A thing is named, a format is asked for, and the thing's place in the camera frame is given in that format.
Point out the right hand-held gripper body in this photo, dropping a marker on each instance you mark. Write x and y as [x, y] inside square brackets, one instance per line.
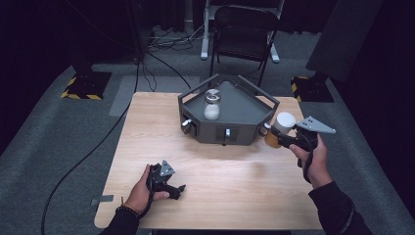
[310, 130]

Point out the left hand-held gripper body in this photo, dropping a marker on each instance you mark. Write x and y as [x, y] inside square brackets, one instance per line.
[160, 176]

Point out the amber jar with white lid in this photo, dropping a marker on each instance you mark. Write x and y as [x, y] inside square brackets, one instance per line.
[283, 123]

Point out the grey hexagonal tray rack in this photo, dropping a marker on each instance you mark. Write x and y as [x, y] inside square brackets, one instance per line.
[235, 107]

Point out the glass jar with white granules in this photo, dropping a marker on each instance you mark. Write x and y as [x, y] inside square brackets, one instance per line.
[212, 107]

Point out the person's left hand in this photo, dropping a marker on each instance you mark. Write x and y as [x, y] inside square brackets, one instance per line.
[140, 194]

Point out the person's right hand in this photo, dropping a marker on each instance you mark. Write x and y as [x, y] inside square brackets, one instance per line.
[314, 163]

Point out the black stand base striped edge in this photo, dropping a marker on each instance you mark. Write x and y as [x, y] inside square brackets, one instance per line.
[86, 85]
[313, 89]

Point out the grey tape strip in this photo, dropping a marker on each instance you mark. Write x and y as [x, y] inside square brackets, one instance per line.
[102, 199]

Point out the dark angled panel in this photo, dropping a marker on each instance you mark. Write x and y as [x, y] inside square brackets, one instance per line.
[345, 39]

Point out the black folding chair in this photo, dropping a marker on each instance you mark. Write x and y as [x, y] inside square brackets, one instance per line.
[243, 36]

